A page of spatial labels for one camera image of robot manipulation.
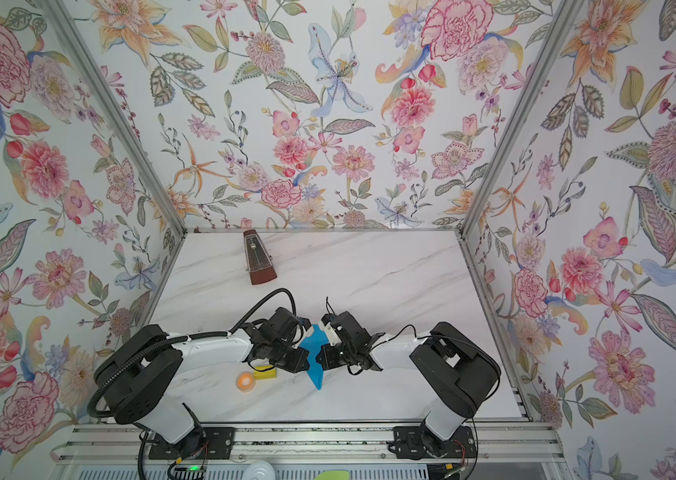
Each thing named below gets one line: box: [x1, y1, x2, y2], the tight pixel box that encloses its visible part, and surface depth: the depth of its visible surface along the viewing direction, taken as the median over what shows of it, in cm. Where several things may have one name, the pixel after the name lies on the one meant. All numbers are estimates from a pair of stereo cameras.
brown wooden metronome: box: [243, 229, 277, 285], surface depth 103 cm
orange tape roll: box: [236, 371, 256, 393], surface depth 86 cm
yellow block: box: [253, 365, 277, 380], surface depth 78 cm
